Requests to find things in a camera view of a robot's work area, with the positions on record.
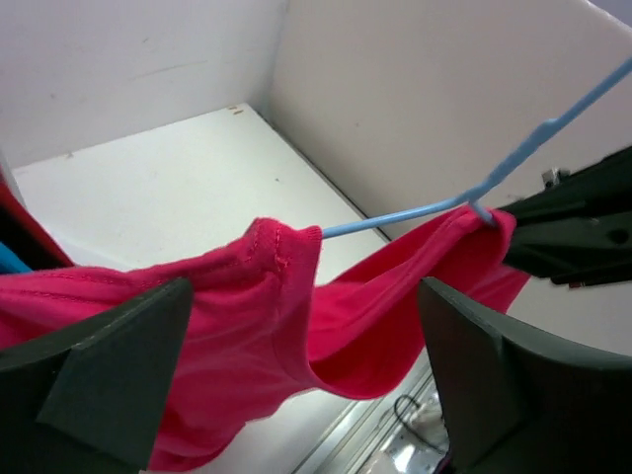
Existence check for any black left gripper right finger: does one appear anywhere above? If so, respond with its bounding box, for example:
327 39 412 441
418 277 631 473

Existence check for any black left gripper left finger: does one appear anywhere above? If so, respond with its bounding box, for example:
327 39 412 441
1 278 194 474

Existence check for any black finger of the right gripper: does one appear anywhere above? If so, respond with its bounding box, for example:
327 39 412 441
504 211 631 286
502 162 631 226

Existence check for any light blue wire hanger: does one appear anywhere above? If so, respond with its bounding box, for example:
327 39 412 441
323 57 631 239

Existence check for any magenta t-shirt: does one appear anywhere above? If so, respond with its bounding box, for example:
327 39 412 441
1 207 528 472

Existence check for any teal t-shirt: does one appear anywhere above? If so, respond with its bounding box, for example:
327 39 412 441
0 243 32 275

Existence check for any dark red t-shirt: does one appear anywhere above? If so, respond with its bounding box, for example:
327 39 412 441
1 177 73 271

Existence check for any aluminium rail frame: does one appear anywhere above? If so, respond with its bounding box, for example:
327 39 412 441
293 354 434 474

